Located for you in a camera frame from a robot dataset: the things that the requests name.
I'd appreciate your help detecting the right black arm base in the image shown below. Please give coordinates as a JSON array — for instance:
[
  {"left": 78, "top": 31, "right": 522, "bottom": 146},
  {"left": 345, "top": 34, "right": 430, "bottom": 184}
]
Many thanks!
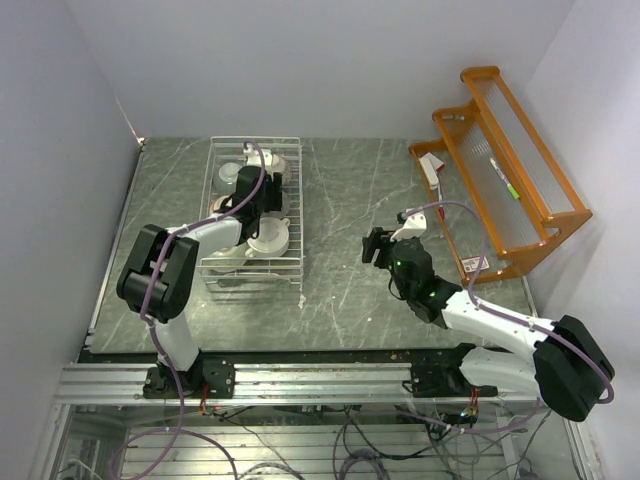
[{"left": 402, "top": 343, "right": 498, "bottom": 398}]

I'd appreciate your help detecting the orange wooden shelf rack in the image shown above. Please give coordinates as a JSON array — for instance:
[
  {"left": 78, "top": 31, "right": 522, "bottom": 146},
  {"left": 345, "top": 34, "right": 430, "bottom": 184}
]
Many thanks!
[{"left": 409, "top": 66, "right": 593, "bottom": 283}]

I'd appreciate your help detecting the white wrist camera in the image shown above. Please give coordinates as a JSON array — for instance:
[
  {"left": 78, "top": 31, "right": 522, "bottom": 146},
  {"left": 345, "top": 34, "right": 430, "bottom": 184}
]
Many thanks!
[
  {"left": 243, "top": 143, "right": 285, "bottom": 174},
  {"left": 391, "top": 211, "right": 428, "bottom": 242}
]

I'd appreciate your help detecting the white wire dish rack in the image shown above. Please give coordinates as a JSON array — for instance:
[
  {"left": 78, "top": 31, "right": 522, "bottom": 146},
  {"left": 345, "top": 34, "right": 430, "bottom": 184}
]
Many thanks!
[{"left": 198, "top": 137, "right": 304, "bottom": 287}]

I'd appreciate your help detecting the red patterned bowl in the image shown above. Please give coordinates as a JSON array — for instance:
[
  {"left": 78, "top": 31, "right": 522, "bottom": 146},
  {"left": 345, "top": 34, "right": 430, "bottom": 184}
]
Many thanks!
[{"left": 210, "top": 196, "right": 233, "bottom": 216}]

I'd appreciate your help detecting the green tipped marker pen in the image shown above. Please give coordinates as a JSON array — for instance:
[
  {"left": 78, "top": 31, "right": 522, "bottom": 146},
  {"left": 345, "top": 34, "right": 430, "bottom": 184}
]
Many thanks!
[{"left": 489, "top": 157, "right": 520, "bottom": 200}]

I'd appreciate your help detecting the grey ceramic bowl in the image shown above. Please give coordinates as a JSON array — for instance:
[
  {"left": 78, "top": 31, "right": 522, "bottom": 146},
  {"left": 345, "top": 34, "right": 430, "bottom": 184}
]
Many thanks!
[{"left": 214, "top": 162, "right": 241, "bottom": 195}]

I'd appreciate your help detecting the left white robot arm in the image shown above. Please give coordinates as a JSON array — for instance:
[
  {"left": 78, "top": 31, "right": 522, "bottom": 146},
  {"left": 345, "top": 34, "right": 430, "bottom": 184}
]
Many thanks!
[{"left": 116, "top": 166, "right": 283, "bottom": 397}]

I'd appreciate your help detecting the light grey bowl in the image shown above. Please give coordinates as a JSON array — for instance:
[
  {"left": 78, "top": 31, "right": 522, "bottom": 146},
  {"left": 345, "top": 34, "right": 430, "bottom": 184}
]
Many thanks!
[{"left": 207, "top": 245, "right": 247, "bottom": 274}]

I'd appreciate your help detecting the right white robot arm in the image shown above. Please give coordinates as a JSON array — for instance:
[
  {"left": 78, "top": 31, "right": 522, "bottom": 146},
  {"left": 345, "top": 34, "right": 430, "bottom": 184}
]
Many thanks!
[{"left": 362, "top": 227, "right": 615, "bottom": 422}]

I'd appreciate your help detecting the white handled soup bowl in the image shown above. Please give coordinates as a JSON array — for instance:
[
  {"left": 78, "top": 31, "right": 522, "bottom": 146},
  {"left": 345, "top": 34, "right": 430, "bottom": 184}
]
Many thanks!
[{"left": 245, "top": 217, "right": 290, "bottom": 259}]

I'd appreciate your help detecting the white red eraser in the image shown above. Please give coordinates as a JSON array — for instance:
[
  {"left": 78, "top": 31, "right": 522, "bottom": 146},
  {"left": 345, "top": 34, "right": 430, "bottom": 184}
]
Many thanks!
[{"left": 418, "top": 153, "right": 445, "bottom": 190}]

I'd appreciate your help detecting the beige patterned bowl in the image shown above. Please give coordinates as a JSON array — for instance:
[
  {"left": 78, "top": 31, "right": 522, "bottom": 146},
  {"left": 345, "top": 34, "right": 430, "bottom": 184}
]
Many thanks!
[{"left": 270, "top": 153, "right": 292, "bottom": 184}]

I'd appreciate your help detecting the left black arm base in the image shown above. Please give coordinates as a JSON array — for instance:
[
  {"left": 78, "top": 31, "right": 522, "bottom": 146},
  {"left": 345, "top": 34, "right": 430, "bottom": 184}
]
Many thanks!
[{"left": 142, "top": 352, "right": 236, "bottom": 400}]

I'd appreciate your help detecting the small red label card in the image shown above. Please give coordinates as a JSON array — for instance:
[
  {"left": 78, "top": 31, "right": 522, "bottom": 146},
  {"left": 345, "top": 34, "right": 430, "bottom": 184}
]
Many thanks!
[{"left": 461, "top": 256, "right": 489, "bottom": 273}]

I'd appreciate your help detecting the red marker pen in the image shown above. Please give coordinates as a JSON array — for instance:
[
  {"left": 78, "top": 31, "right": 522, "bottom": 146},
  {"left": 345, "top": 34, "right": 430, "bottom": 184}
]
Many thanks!
[{"left": 435, "top": 184, "right": 446, "bottom": 220}]

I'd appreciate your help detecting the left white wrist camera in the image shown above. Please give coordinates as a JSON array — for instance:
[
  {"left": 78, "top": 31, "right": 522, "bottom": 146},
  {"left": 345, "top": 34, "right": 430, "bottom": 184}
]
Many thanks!
[{"left": 243, "top": 143, "right": 285, "bottom": 174}]

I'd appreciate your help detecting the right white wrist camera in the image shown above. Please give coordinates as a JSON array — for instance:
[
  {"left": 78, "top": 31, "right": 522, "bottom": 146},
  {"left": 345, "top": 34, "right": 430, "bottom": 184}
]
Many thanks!
[{"left": 391, "top": 211, "right": 428, "bottom": 242}]

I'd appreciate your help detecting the aluminium mounting rail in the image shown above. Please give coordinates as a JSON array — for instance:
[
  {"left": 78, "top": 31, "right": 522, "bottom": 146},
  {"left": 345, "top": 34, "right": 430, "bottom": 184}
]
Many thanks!
[{"left": 54, "top": 359, "right": 576, "bottom": 406}]

